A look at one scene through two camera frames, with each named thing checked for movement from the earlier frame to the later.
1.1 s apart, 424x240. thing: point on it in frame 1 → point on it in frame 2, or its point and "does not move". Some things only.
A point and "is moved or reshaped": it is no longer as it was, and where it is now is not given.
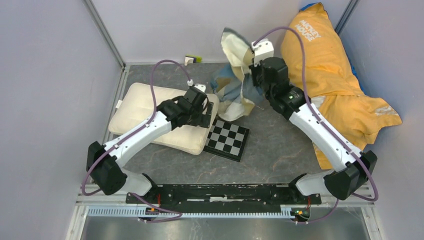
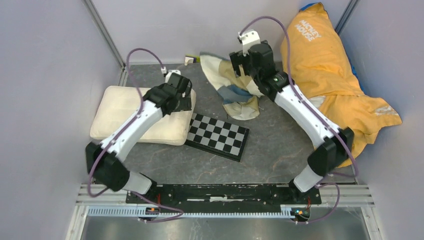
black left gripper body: x=196 y=116 → x=183 y=104
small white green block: x=192 y=58 does not move
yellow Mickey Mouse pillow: x=333 y=86 does not move
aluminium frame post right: x=351 y=7 does not move
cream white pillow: x=135 y=107 is moved or reshaped
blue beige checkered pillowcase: x=237 y=91 is moved or reshaped
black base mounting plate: x=224 y=194 does not move
